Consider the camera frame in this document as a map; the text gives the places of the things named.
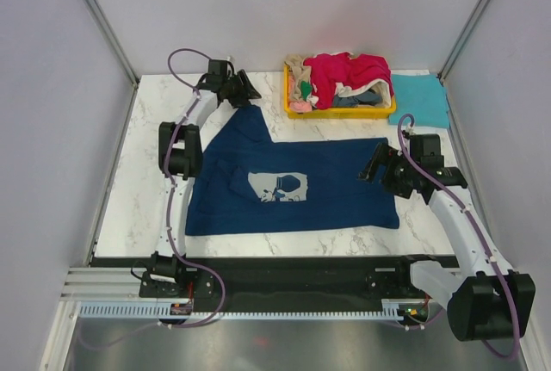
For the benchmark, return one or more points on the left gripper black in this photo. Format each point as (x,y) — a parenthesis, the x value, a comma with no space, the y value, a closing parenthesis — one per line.
(246,91)

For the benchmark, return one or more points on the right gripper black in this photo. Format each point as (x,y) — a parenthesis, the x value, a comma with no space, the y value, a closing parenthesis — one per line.
(389,156)

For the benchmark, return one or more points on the yellow plastic bin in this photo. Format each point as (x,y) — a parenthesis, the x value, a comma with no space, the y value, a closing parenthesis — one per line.
(360,113)

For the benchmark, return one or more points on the navy blue printed t-shirt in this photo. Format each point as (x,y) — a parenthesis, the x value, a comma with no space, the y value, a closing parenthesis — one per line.
(252,184)

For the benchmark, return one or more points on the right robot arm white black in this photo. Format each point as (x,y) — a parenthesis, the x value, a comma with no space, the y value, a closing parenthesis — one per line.
(489,299)

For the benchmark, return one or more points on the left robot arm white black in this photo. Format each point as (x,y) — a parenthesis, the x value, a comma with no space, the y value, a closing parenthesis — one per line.
(180,159)

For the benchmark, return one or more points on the pink cloth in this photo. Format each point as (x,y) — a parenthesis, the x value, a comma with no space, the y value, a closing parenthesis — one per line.
(301,107)

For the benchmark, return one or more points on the grey blue garment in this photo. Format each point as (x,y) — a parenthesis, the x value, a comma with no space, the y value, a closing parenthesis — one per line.
(366,98)

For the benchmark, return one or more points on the beige white green shirt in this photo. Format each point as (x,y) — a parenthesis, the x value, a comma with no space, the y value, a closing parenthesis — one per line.
(301,88)

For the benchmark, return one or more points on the folded teal t-shirt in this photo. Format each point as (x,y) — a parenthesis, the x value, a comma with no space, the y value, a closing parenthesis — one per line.
(424,97)

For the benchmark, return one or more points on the red t-shirt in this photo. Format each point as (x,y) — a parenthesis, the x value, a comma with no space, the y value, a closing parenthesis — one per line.
(331,74)

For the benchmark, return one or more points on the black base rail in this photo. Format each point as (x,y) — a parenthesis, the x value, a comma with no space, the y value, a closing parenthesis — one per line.
(302,282)

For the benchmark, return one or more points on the right aluminium frame post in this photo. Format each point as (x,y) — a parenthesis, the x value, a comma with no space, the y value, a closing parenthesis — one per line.
(463,38)

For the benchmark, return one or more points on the aluminium frame post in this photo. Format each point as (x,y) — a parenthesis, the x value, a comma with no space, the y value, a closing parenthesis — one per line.
(109,35)
(463,38)

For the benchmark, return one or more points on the left aluminium frame post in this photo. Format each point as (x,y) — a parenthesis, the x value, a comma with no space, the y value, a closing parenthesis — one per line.
(109,35)

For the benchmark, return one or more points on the white slotted cable duct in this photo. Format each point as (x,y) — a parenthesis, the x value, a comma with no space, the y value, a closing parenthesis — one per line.
(383,310)

